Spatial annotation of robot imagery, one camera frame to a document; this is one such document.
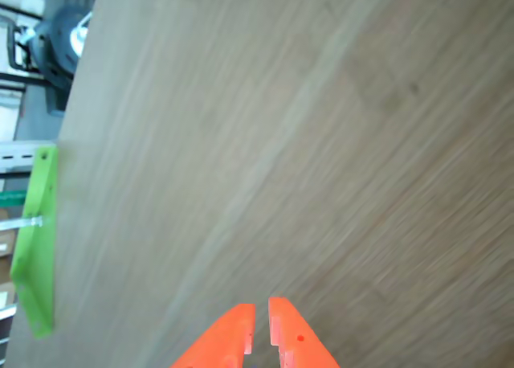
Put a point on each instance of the silver metal rod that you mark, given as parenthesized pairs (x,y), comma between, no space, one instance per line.
(24,222)

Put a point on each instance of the white perforated rail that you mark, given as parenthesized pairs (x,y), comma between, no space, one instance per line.
(16,149)

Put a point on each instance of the black metal frame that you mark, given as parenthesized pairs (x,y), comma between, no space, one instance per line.
(12,46)

